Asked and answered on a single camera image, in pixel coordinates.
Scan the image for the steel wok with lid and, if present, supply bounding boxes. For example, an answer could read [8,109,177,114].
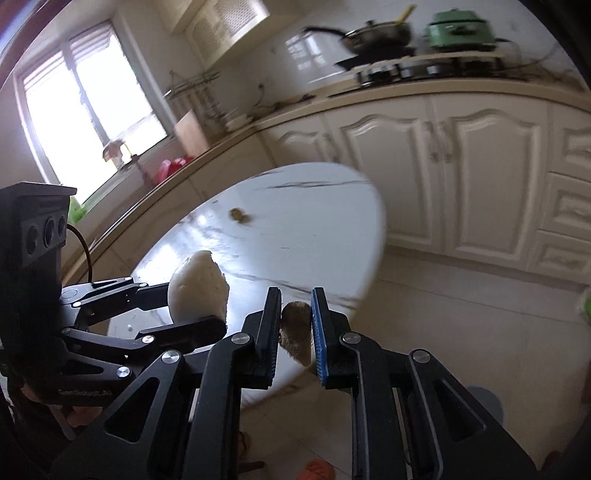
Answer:
[302,18,414,54]

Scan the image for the green and white rice bag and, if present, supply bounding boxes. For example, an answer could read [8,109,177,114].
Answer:
[575,286,591,328]

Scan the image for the steel kitchen faucet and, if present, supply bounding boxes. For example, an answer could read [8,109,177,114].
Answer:
[102,138,139,171]

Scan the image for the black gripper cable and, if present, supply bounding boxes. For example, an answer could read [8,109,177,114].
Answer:
[66,224,93,283]

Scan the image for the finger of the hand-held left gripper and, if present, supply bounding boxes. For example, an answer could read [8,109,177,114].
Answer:
[60,315,228,384]
[59,277,171,324]

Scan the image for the red plastic basket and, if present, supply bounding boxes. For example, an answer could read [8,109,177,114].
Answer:
[154,157,195,185]

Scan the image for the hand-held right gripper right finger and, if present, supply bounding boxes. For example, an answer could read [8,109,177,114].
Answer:
[310,286,539,480]

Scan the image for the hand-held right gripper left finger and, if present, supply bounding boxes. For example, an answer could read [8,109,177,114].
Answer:
[51,286,283,480]

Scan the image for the orange slipper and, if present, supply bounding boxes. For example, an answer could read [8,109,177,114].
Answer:
[295,458,335,480]

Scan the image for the round white marble table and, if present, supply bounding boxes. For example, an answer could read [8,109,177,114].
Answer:
[107,162,387,407]

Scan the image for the wooden cutting board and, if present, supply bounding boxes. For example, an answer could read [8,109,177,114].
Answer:
[174,110,211,158]

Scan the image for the green electric cooking pot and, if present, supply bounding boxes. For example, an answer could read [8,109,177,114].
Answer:
[424,7,502,52]

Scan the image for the white steamed bun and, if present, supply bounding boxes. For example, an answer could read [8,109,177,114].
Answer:
[167,250,230,326]

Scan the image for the cream upper wall cabinets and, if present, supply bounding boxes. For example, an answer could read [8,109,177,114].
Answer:
[111,0,271,65]

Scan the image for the grey trash bin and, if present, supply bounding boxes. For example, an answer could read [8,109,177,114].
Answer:
[464,385,505,428]

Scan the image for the sliding window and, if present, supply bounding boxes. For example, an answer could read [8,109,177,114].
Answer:
[14,18,169,185]

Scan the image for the black gas stove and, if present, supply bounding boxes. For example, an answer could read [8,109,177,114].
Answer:
[355,58,506,88]

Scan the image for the cream base cabinets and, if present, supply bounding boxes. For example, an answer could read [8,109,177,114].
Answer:
[65,76,591,296]

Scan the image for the metal utensil rack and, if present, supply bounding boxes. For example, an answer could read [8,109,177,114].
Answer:
[164,69,222,121]

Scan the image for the black power cable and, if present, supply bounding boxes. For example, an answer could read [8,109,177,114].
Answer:
[496,37,583,84]
[249,85,317,116]

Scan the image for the person's left hand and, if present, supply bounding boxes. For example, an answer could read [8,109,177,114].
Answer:
[68,406,110,431]

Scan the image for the black induction cooktop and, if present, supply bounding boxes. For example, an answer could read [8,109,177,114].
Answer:
[335,46,416,70]

